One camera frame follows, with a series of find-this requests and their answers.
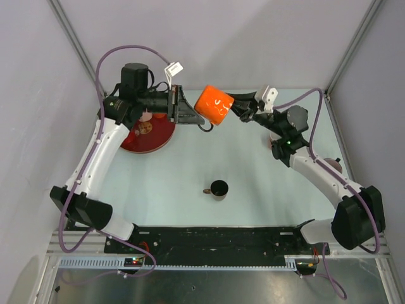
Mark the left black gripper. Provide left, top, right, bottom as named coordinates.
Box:
left=137, top=85, right=204, bottom=125

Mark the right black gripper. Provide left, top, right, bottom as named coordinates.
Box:
left=220, top=91, right=286, bottom=137

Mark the large orange mug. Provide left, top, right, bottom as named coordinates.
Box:
left=194, top=85, right=235, bottom=126

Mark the brown speckled mug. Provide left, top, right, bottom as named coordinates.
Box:
left=202, top=180, right=229, bottom=201

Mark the mauve pink mug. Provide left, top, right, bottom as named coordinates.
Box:
left=324, top=158, right=343, bottom=173

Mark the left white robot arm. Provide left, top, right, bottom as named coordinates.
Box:
left=50, top=63, right=204, bottom=253

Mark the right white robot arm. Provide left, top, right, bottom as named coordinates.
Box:
left=230, top=88, right=385, bottom=254

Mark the light pink tall mug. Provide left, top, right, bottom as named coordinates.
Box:
left=139, top=111, right=153, bottom=122

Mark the red round tray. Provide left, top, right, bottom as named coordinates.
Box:
left=121, top=116, right=176, bottom=154

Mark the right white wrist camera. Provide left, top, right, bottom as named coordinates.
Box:
left=254, top=85, right=278, bottom=113

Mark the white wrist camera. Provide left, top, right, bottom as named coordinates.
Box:
left=254, top=85, right=278, bottom=113
left=164, top=61, right=184, bottom=89

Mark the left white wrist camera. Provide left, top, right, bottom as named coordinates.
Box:
left=164, top=61, right=184, bottom=89

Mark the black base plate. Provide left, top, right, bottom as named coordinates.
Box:
left=65, top=225, right=330, bottom=266

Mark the aluminium frame rail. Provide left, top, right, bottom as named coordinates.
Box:
left=46, top=231, right=110, bottom=258

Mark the grey cable duct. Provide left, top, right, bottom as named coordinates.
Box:
left=59, top=256, right=297, bottom=272

